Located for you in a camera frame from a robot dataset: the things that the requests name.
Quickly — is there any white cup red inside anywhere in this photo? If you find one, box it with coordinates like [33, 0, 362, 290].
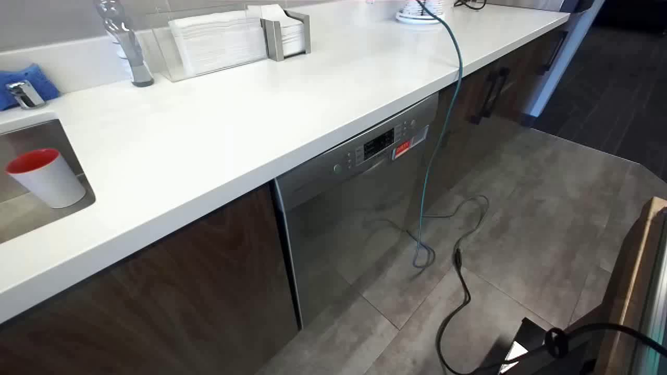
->
[7, 146, 88, 210]

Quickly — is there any white kettle base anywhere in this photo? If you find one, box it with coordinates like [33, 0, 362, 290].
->
[393, 0, 447, 26]

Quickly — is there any dishwasher label sticker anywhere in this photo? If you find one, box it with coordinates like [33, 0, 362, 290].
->
[389, 122, 431, 160]

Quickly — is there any black box white label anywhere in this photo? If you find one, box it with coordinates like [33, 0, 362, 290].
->
[474, 316, 600, 375]

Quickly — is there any stainless steel dishwasher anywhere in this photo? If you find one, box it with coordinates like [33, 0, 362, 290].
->
[272, 91, 442, 328]

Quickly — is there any black cabinet handle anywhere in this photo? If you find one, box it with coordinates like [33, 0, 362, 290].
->
[468, 64, 510, 126]
[532, 45, 559, 79]

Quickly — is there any black cable with tie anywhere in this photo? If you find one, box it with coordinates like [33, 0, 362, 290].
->
[471, 320, 667, 375]

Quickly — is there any white napkin stack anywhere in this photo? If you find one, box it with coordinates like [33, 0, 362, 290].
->
[245, 1, 309, 59]

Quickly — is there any white paper towel stack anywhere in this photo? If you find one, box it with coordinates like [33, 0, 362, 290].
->
[153, 8, 270, 83]

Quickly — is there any grey metal napkin holder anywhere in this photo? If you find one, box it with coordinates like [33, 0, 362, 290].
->
[259, 8, 312, 62]

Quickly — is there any steel kitchen sink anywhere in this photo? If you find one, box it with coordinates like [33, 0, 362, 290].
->
[0, 117, 97, 246]

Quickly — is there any dark wood sink cabinet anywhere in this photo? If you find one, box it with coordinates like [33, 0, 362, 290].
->
[0, 183, 301, 375]

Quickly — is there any wooden robot cart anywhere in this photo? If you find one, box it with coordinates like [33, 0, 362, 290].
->
[594, 196, 667, 375]

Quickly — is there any blue cloth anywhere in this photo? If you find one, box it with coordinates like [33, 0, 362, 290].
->
[0, 62, 63, 113]

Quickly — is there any black floor cable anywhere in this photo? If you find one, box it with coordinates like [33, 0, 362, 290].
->
[384, 193, 492, 375]

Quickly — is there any chrome faucet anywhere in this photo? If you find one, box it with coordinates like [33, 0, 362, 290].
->
[7, 79, 48, 113]

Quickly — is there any clear plastic water bottle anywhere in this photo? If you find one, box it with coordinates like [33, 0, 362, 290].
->
[92, 0, 157, 89]

